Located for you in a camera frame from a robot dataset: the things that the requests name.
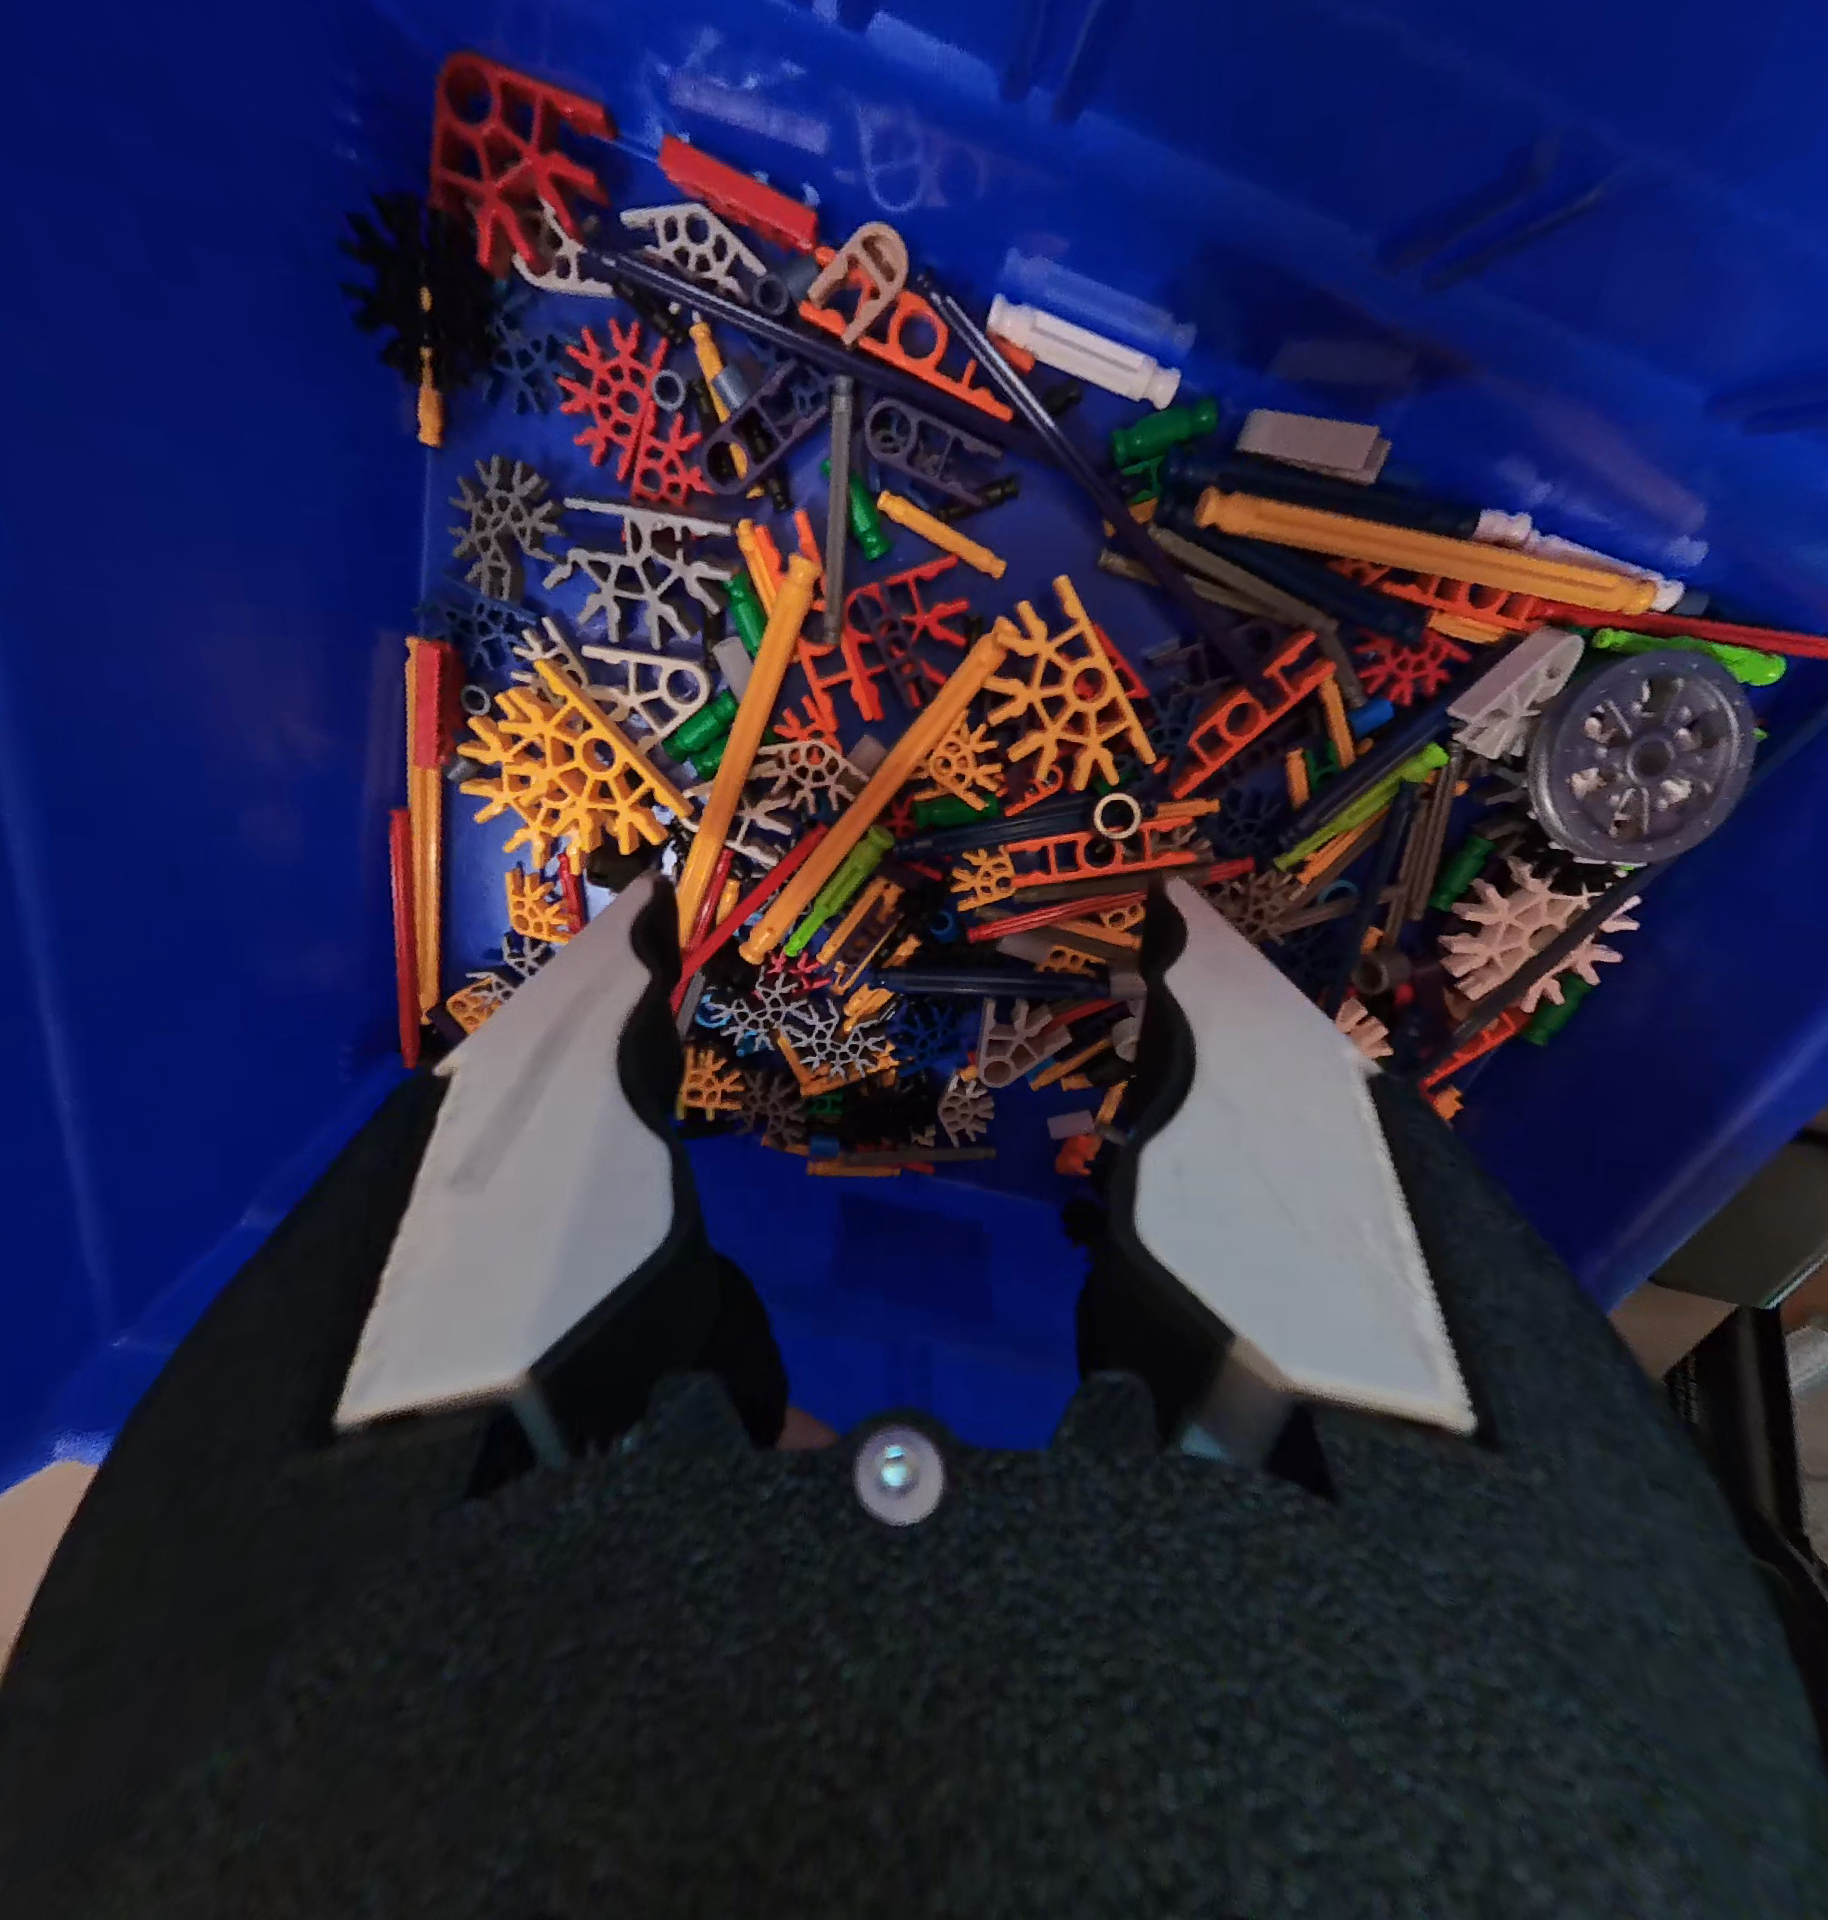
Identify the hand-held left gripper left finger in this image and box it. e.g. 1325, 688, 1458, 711
333, 876, 790, 1472

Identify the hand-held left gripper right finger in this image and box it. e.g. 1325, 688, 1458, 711
1076, 876, 1480, 1472

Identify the pile of colourful construction pieces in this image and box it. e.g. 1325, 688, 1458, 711
342, 51, 1828, 1182

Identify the blue plastic bin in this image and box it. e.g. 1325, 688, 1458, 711
0, 0, 1828, 1520

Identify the dark furniture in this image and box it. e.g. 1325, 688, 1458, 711
1649, 1140, 1828, 1849

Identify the grey toy wheel hub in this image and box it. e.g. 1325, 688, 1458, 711
1527, 647, 1761, 870

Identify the white plastic rod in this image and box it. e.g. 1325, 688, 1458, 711
986, 292, 1183, 406

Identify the black spiky round connector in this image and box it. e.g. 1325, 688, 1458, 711
342, 194, 494, 377

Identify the tan clip connector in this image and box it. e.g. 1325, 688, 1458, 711
806, 221, 914, 345

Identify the large red fan connector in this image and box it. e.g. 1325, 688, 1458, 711
431, 51, 614, 275

